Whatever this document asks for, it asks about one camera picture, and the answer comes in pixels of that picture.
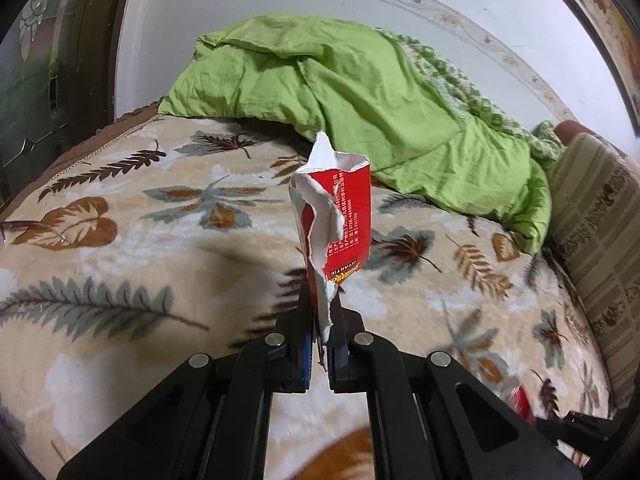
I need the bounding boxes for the striped floral headboard cushion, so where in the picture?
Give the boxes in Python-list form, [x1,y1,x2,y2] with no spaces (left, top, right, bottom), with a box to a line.
[548,120,639,408]

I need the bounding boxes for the framed wall picture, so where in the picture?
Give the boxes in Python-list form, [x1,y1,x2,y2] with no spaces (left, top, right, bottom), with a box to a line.
[563,0,639,138]

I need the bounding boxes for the torn red paper box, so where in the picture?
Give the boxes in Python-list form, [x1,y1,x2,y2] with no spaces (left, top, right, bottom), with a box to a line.
[288,131,372,344]

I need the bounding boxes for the red cigarette pack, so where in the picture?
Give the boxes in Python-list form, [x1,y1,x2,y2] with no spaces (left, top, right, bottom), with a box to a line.
[501,384,536,427]

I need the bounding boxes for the green quilt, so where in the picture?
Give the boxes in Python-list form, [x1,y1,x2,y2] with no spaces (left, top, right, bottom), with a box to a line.
[160,14,563,254]

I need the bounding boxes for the wooden glass door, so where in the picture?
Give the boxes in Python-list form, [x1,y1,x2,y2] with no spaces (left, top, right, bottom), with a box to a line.
[1,0,126,204]

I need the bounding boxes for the leaf pattern fleece blanket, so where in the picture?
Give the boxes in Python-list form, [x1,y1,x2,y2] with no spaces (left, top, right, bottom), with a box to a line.
[1,117,611,479]

